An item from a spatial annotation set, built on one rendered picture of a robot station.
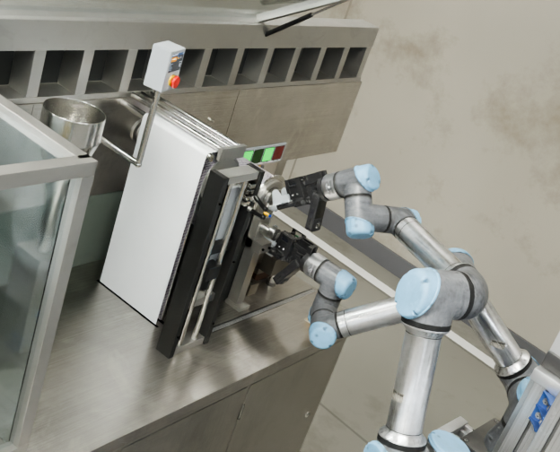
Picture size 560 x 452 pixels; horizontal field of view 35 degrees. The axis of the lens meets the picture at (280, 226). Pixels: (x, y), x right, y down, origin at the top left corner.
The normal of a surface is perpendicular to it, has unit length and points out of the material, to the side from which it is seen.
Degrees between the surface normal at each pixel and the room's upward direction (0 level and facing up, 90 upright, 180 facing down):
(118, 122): 90
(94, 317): 0
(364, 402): 0
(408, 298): 83
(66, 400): 0
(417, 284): 84
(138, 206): 90
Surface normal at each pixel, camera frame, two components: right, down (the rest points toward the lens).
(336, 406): 0.30, -0.86
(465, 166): -0.65, 0.12
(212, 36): 0.75, 0.48
